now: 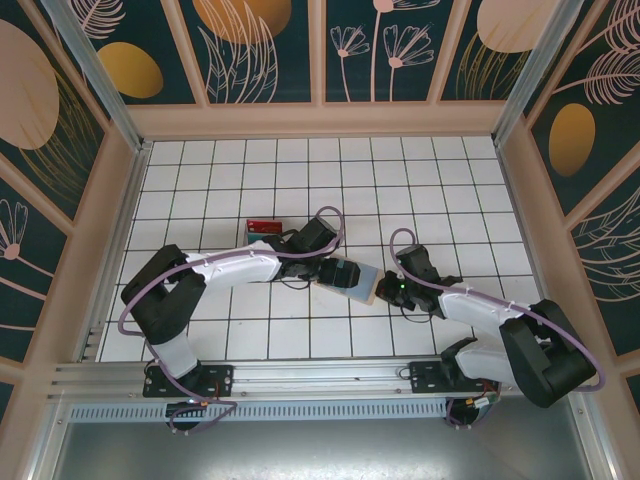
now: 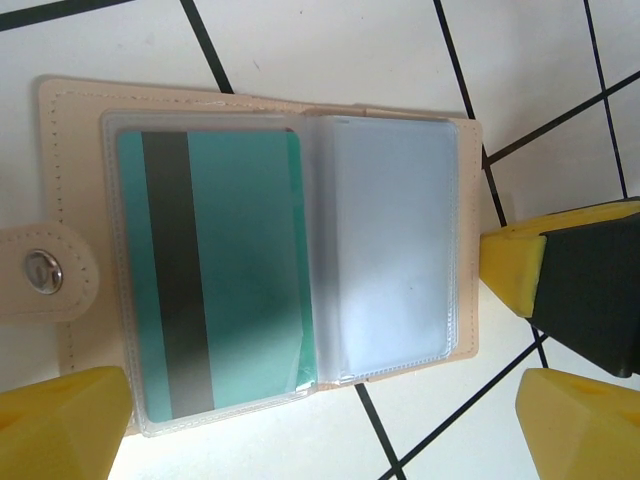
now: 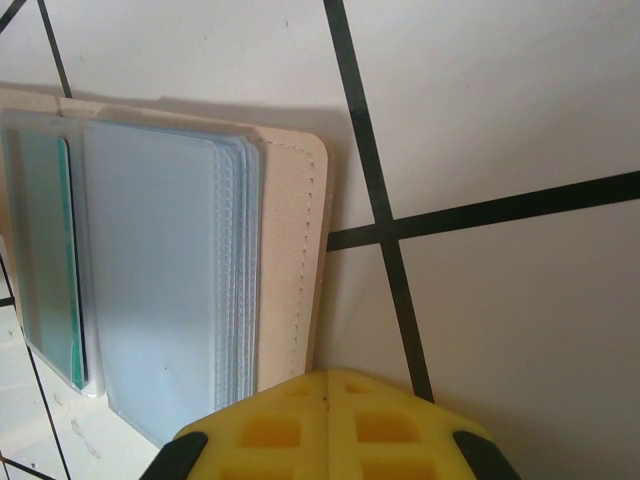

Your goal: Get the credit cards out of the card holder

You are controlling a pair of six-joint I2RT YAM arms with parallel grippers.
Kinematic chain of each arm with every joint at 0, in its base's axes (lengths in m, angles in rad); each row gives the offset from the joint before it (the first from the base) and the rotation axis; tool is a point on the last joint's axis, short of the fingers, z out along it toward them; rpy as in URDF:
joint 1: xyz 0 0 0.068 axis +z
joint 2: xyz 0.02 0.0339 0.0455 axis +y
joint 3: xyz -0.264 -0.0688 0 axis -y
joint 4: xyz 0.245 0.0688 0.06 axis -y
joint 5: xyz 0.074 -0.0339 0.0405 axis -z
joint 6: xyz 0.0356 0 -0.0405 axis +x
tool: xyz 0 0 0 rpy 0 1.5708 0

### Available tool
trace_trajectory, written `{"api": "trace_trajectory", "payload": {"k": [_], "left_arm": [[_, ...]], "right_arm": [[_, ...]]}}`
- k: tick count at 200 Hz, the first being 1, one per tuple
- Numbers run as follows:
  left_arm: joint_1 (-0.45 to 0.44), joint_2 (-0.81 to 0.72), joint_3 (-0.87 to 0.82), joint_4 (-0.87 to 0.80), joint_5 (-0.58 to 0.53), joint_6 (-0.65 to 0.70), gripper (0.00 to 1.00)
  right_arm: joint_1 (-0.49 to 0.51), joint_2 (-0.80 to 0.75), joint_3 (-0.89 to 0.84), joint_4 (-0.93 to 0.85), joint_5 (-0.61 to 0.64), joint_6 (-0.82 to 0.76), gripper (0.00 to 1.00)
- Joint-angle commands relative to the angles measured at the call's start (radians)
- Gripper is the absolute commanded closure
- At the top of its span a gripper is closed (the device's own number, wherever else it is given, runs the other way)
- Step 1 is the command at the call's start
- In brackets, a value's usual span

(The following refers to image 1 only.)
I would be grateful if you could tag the blue plastic card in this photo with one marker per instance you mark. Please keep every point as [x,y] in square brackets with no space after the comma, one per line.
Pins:
[370,282]

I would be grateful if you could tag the grey tray box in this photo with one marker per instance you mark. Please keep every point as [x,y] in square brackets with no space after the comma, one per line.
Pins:
[350,295]

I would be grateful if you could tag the red VIP card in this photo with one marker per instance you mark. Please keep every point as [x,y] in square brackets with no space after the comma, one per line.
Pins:
[265,226]

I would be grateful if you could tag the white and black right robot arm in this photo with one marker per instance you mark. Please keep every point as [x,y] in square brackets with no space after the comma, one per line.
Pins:
[475,307]

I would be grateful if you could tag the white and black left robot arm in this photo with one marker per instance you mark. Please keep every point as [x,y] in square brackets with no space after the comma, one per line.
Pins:
[240,267]

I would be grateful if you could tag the teal plastic card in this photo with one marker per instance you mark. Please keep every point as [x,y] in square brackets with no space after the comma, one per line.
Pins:
[254,239]

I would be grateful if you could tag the small green circuit board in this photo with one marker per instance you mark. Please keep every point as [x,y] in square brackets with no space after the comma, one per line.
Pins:
[487,401]

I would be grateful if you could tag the grey metal sheet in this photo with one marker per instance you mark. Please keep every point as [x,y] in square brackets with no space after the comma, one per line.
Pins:
[320,450]

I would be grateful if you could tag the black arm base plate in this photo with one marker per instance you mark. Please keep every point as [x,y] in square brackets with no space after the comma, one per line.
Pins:
[222,382]
[425,380]

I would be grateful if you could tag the long aluminium base rail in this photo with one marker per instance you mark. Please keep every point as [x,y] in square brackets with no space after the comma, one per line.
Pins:
[320,380]

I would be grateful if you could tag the aluminium side rail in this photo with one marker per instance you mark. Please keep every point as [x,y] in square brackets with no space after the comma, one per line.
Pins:
[128,200]

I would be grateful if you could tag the aluminium corner post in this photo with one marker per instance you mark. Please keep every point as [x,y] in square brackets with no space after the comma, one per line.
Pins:
[536,75]
[97,75]

